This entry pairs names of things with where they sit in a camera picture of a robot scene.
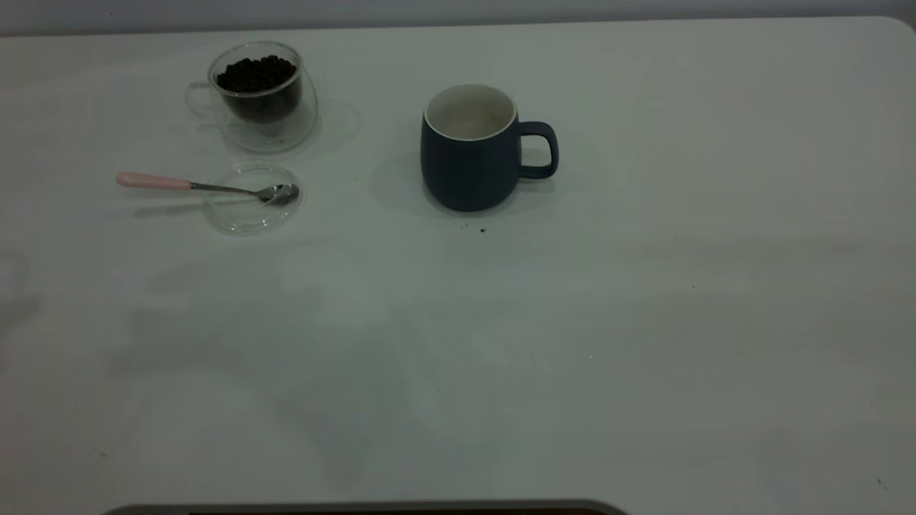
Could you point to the clear double-wall glass cup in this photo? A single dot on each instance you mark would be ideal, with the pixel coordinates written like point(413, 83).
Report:
point(286, 132)

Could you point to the dark blue ceramic mug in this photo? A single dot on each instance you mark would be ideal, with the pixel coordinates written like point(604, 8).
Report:
point(465, 172)

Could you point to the dark coffee beans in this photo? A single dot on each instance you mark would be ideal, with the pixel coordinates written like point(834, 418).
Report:
point(256, 74)

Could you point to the clear glass saucer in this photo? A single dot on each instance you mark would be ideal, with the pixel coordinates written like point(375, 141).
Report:
point(240, 218)

